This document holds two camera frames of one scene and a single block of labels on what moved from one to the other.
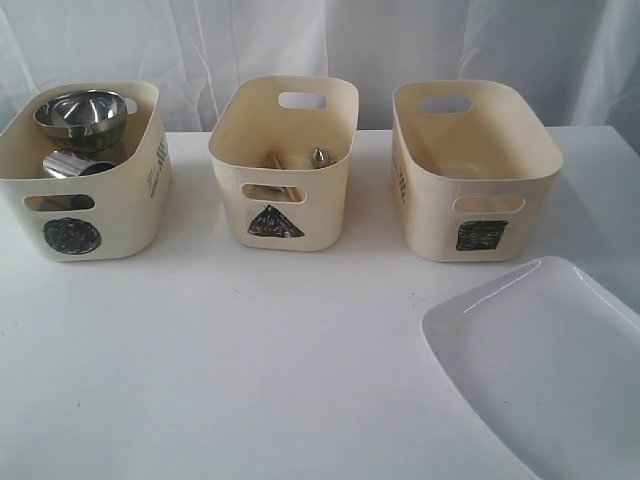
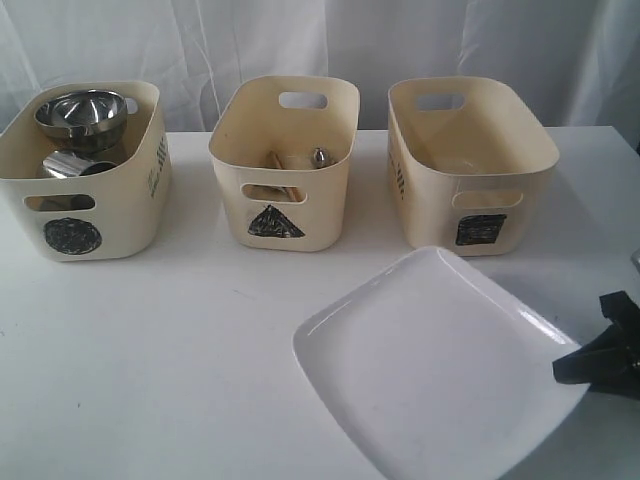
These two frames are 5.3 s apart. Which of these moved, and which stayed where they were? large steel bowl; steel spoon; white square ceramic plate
Moved: white square ceramic plate
Stayed: large steel bowl; steel spoon
